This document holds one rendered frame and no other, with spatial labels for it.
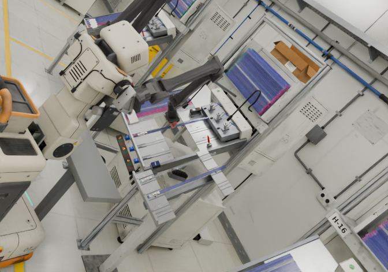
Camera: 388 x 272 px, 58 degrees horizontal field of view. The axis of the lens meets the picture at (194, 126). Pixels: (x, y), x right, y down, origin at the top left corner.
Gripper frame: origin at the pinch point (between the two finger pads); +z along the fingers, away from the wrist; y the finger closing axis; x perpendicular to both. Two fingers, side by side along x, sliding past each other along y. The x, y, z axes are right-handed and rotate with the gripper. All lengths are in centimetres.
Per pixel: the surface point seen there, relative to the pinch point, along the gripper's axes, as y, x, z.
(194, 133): -1.4, -14.7, 10.2
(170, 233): -20, 12, 92
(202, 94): 37, -37, 10
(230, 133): -15.6, -34.6, 4.4
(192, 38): 125, -64, 11
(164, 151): -9.8, 9.1, 10.1
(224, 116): 1.5, -38.1, 4.1
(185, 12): 129, -57, -14
